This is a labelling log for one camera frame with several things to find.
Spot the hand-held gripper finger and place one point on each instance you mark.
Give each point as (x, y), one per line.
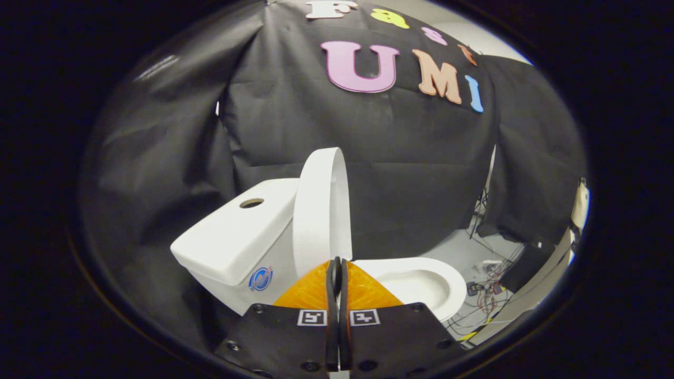
(331, 316)
(345, 326)

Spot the white ceramic toilet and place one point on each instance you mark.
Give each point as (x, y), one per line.
(279, 252)

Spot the white toilet tank cover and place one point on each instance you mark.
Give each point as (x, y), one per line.
(231, 237)

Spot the yellow black hazard tape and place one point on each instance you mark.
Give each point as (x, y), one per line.
(468, 335)

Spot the small black electronic device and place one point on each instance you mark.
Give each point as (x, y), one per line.
(472, 288)

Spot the black backdrop cloth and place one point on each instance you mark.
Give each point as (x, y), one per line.
(410, 173)

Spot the black box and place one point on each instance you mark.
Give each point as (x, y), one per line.
(526, 266)

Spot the black light stand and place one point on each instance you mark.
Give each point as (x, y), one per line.
(487, 195)

